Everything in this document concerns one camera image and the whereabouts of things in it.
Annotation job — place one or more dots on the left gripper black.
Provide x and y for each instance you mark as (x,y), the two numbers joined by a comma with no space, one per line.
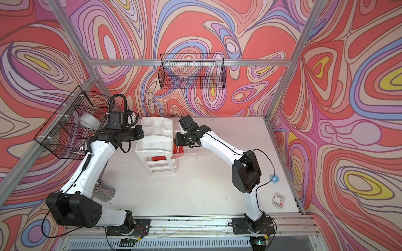
(140,133)

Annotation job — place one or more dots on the black wire basket back wall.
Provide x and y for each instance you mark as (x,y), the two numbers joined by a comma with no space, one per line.
(192,71)

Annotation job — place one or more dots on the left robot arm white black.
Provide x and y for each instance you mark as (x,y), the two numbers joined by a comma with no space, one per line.
(73,205)

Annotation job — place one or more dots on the shiny metal cup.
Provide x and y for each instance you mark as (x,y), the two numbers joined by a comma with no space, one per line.
(103,191)

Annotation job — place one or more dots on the red postcard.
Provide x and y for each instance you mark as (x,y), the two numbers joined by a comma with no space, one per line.
(178,151)

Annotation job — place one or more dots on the white plastic drawer organizer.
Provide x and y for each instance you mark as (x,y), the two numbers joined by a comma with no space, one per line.
(155,150)

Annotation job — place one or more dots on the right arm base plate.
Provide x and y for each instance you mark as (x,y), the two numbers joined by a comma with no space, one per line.
(244,225)

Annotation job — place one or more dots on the aluminium front rail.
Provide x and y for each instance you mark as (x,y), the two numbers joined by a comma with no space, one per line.
(162,227)

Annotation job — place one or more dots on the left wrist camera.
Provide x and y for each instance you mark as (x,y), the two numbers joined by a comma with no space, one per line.
(119,120)

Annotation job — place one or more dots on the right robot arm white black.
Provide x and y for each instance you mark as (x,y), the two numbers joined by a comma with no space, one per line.
(245,169)

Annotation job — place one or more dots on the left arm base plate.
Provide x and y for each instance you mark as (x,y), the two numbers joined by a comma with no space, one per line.
(138,227)

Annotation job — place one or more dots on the small red white packet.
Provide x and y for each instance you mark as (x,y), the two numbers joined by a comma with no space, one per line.
(278,200)

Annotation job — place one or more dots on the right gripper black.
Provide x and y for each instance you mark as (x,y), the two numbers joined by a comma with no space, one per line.
(178,140)

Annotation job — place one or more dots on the black wire basket left wall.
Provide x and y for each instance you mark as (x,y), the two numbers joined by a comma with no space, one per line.
(63,135)

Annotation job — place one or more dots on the white tape roll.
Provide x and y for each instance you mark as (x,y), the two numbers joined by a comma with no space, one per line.
(89,121)

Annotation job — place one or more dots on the clear plastic drawer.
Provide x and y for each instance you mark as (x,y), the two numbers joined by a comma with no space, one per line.
(188,152)

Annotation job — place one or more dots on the black wire basket wall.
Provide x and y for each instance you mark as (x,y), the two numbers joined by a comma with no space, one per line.
(63,135)
(192,71)

